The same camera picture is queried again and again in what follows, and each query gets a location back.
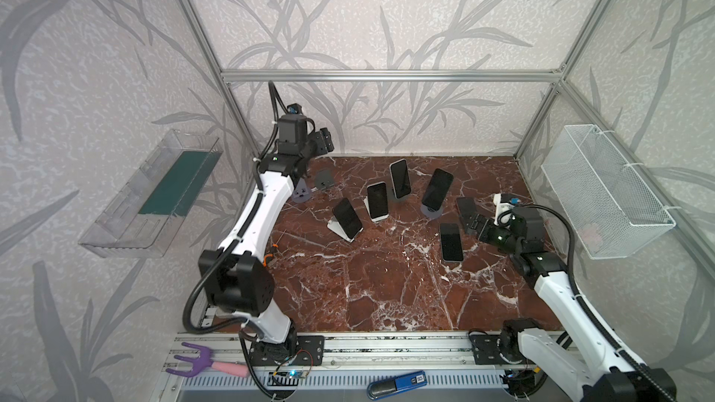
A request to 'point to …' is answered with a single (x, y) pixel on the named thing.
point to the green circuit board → (294, 374)
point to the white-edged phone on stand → (376, 202)
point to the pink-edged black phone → (466, 207)
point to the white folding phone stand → (334, 226)
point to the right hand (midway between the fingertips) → (469, 217)
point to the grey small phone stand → (302, 194)
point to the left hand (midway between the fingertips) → (320, 134)
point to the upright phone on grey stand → (400, 178)
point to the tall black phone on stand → (437, 189)
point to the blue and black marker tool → (394, 384)
